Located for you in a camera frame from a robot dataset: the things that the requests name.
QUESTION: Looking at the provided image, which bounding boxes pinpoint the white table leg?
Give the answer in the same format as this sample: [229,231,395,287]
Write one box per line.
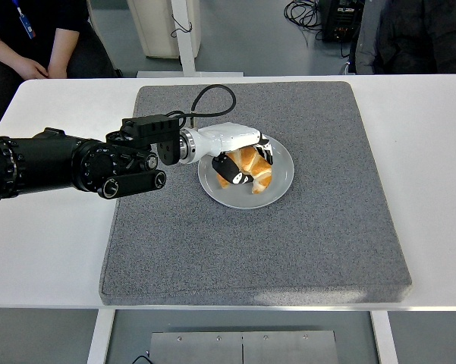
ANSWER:
[86,309,117,364]
[370,310,399,364]

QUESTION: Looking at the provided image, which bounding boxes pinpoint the blue lanyard with badge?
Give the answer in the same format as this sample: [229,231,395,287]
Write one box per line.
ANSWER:
[13,0,36,41]

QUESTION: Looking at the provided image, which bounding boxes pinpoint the golden croissant bread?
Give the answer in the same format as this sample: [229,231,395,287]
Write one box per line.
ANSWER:
[215,146,273,195]

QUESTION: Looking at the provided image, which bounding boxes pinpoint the person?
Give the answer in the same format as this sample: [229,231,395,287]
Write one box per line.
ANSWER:
[0,0,121,132]
[348,0,456,76]

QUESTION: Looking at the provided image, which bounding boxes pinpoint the thin black cord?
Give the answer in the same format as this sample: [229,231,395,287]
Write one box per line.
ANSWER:
[169,13,193,39]

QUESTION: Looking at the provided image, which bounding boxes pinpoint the black floor cables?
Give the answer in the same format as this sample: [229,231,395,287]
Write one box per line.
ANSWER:
[282,0,327,42]

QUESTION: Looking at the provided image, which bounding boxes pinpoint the white table post with base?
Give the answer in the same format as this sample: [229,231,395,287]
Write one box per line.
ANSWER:
[136,0,244,78]

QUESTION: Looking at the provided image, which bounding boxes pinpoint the person's right hand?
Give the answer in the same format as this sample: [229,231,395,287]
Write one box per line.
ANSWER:
[13,56,49,80]

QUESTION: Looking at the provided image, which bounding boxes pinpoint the grey round plate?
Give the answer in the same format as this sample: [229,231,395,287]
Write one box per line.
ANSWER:
[197,130,295,210]

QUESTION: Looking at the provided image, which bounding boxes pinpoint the grey speckled mat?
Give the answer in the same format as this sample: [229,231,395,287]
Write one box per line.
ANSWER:
[99,80,414,306]

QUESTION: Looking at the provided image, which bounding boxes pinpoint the black equipment box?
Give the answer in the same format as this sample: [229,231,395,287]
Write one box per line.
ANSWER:
[320,0,365,43]

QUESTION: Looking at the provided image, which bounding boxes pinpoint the grey metal plate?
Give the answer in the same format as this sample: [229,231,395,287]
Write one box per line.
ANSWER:
[149,330,339,364]

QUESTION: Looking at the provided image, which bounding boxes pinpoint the white cabinet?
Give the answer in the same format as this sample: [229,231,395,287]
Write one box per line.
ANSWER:
[127,0,201,60]

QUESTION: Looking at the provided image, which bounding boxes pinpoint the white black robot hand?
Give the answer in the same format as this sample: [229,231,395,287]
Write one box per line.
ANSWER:
[189,121,275,186]

